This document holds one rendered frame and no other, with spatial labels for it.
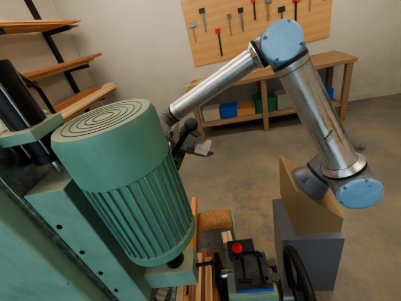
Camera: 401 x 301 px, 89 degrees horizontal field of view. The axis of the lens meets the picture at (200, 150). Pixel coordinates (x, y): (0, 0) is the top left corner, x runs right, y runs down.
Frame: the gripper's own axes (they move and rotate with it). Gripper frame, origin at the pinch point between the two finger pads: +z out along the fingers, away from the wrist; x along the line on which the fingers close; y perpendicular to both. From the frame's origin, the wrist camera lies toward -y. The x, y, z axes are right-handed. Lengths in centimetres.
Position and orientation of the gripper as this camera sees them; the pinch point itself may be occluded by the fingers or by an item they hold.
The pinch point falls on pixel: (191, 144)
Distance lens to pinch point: 61.7
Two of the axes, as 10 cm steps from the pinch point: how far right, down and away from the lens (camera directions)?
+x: 8.6, 4.4, 2.5
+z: 3.0, -0.6, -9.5
